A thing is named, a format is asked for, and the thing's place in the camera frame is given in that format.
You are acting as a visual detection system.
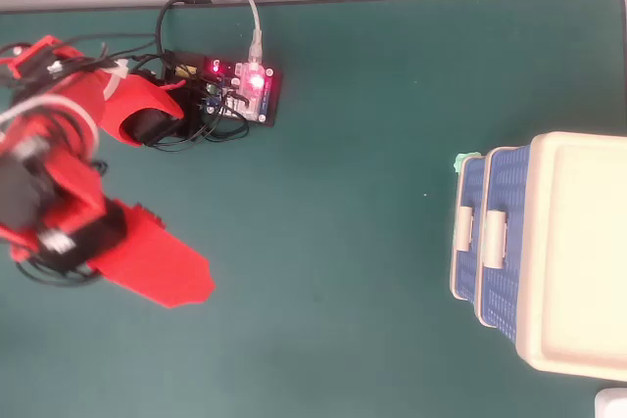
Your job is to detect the controller circuit board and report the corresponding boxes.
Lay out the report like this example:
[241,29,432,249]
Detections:
[161,48,284,129]

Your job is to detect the black power cable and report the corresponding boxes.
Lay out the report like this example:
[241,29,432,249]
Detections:
[156,0,215,71]

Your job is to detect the white zip tie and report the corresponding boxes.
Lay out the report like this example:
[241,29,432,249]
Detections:
[0,93,101,148]
[99,59,131,102]

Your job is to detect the green putty blob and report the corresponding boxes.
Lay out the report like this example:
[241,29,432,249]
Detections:
[453,151,481,176]

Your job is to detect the red gripper black motor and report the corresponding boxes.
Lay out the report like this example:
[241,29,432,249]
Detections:
[9,162,217,310]

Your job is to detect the blue woven-pattern drawer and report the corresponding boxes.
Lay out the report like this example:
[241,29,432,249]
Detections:
[450,153,487,303]
[477,145,533,347]

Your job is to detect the dark green table mat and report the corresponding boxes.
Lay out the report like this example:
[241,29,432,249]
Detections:
[0,0,627,418]

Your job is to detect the black servo wires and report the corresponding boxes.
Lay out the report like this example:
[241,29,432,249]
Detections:
[0,31,251,287]

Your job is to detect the white box corner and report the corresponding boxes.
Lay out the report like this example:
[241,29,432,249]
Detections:
[594,387,627,418]

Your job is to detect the beige plastic drawer cabinet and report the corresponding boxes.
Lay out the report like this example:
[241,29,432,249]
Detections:
[448,131,627,383]

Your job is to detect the white USB cable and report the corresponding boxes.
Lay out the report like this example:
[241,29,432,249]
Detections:
[245,0,266,67]

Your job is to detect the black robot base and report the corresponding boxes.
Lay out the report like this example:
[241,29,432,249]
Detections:
[123,106,200,148]

